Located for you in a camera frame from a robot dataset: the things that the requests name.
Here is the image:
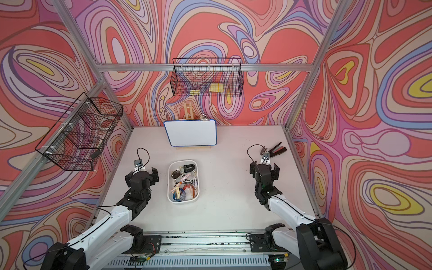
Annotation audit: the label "black wire basket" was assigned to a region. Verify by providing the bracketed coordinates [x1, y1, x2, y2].
[35, 93, 123, 171]
[170, 57, 244, 97]

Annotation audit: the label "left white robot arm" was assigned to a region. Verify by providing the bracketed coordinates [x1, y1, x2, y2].
[41, 167, 159, 270]

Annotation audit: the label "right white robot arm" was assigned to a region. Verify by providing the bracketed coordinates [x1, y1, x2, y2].
[250, 162, 348, 270]

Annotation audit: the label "blue transparent watch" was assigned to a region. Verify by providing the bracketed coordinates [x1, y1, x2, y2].
[172, 190, 187, 203]

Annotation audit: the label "black wire basket left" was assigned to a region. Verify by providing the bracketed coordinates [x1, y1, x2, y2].
[35, 93, 123, 171]

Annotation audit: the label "wooden board easel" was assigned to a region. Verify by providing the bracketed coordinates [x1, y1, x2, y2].
[180, 102, 217, 147]

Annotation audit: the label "black wire basket back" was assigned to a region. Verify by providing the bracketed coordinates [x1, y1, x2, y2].
[170, 57, 244, 97]

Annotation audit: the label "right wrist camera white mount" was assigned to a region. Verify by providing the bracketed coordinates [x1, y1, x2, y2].
[261, 152, 271, 165]

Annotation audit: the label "white board blue rim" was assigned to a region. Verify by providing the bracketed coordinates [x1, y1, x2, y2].
[164, 119, 217, 147]

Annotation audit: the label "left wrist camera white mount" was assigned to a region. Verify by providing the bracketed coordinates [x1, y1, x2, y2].
[134, 159, 144, 172]

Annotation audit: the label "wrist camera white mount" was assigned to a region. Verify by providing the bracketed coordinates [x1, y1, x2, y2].
[134, 159, 144, 172]
[261, 152, 271, 165]

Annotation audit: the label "black smart watch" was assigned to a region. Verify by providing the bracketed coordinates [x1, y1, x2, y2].
[183, 164, 196, 173]

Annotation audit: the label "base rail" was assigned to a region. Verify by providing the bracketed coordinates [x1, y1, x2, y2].
[101, 231, 304, 270]

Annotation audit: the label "brown purple strap watch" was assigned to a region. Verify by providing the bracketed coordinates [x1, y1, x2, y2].
[171, 170, 182, 179]

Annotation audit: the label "white plastic storage box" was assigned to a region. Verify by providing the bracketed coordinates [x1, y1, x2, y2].
[167, 160, 200, 205]

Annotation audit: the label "black red pliers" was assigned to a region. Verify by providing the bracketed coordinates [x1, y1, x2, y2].
[260, 142, 287, 158]

